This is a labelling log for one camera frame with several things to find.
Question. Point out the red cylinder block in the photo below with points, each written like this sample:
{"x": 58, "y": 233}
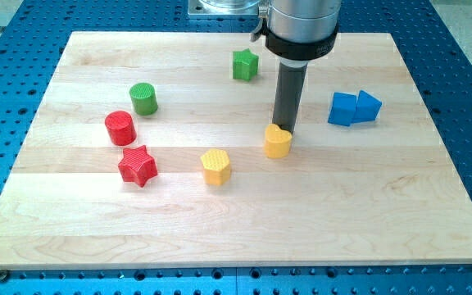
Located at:
{"x": 120, "y": 127}

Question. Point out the blue cube block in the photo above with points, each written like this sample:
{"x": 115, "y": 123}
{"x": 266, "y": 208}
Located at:
{"x": 343, "y": 109}

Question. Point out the green cylinder block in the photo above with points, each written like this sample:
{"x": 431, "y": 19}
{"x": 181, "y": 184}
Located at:
{"x": 143, "y": 98}

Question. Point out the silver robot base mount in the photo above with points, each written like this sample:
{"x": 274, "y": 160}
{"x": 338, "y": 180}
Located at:
{"x": 207, "y": 8}

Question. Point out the blue triangle block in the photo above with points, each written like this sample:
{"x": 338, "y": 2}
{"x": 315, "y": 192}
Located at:
{"x": 367, "y": 108}

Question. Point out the red star block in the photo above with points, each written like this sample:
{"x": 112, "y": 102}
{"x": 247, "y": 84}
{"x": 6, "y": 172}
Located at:
{"x": 137, "y": 166}

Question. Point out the yellow heart block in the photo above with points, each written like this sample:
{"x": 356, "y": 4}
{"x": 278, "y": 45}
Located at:
{"x": 277, "y": 141}

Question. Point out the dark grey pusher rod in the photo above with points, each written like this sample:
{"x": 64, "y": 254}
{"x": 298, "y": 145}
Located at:
{"x": 290, "y": 81}

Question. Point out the yellow hexagon block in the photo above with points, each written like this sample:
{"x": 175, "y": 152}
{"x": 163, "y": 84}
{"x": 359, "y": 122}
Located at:
{"x": 216, "y": 166}

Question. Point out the light wooden board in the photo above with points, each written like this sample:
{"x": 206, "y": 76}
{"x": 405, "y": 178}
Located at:
{"x": 381, "y": 192}

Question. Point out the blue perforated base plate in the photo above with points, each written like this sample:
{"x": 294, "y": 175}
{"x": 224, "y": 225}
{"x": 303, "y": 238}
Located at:
{"x": 35, "y": 38}

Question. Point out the green star block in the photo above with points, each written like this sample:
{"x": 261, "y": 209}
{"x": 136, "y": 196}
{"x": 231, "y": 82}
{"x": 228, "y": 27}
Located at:
{"x": 245, "y": 64}

